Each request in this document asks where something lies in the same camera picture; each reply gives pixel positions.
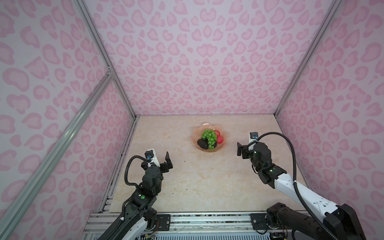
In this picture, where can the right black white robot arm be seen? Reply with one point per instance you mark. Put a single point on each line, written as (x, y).
(323, 220)

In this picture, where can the green fake grape bunch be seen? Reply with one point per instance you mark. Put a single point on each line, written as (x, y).
(209, 134)

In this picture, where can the left diagonal aluminium strut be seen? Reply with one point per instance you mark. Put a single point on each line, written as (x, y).
(21, 204)

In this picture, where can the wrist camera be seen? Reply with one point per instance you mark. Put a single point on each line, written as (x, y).
(253, 136)
(150, 155)

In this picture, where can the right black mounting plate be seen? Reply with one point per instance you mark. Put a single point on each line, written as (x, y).
(259, 222)

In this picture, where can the dark fake avocado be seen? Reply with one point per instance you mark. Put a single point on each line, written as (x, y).
(205, 144)

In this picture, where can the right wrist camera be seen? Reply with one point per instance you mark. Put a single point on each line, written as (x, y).
(253, 136)

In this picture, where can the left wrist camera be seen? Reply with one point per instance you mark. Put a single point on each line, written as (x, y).
(150, 155)

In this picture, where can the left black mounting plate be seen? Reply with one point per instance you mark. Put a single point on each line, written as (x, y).
(163, 222)

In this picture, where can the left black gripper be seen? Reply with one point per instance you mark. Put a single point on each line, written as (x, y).
(164, 168)

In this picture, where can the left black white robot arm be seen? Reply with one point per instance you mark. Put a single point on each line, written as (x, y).
(137, 214)

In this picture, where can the pink scalloped fruit bowl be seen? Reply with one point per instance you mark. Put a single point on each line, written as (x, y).
(197, 132)

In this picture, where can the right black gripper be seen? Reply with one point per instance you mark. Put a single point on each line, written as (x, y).
(239, 147)

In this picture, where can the black mounting plate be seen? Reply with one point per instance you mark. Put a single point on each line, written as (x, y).
(259, 222)
(163, 222)

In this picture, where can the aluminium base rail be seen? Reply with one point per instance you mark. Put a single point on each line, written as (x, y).
(216, 225)

